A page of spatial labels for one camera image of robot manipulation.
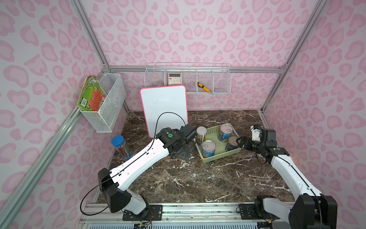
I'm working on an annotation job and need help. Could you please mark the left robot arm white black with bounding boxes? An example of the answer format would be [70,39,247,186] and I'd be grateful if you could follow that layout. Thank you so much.
[98,124,196,217]

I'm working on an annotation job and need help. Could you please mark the blue lid pencil jar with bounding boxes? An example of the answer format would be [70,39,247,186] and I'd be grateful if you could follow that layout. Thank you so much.
[111,135,133,161]

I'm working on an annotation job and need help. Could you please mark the yellow can white lid spoon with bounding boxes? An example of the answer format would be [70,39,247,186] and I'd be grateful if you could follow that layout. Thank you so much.
[196,126,207,146]

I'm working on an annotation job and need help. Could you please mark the pink framed whiteboard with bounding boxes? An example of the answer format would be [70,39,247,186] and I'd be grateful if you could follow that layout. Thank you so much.
[140,85,188,138]

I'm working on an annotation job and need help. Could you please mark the white pink calculator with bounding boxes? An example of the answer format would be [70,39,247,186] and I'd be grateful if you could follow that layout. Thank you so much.
[168,72,182,85]

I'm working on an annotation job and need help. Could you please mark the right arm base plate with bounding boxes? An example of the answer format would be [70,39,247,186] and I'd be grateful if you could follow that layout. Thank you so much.
[235,204,278,221]

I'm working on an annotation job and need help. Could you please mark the dark navy tin can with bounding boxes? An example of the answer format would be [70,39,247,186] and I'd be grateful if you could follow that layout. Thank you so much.
[226,136,238,152]

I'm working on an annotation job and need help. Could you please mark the green red booklet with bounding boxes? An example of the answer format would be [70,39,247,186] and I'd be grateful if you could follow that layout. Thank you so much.
[77,75,107,112]

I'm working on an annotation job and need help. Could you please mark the white mesh wall basket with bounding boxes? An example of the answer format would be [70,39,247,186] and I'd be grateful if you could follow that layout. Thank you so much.
[80,73,127,133]

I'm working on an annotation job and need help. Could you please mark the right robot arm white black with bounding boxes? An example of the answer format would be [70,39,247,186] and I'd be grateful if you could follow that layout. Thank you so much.
[236,136,337,229]

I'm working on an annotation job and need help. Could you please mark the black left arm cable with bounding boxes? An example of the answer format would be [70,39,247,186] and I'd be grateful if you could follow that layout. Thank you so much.
[79,112,186,216]

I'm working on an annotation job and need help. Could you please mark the blue tin can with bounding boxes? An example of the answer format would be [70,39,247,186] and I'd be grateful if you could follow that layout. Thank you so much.
[218,123,233,142]
[201,140,216,158]

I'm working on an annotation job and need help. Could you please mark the yellow black utility knife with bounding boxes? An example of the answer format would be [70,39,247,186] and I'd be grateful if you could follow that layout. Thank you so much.
[197,82,211,93]

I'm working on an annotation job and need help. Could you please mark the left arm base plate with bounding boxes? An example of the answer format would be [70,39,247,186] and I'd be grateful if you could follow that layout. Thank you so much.
[123,204,163,221]

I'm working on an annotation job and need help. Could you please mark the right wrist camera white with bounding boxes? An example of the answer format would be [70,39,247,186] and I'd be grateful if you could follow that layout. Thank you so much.
[250,125,277,148]

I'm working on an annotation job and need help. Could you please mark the green plastic basket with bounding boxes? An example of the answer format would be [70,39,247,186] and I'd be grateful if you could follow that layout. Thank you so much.
[193,125,242,163]

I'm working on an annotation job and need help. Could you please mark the white wire wall shelf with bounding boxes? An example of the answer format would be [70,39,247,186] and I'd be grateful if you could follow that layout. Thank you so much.
[144,63,232,95]

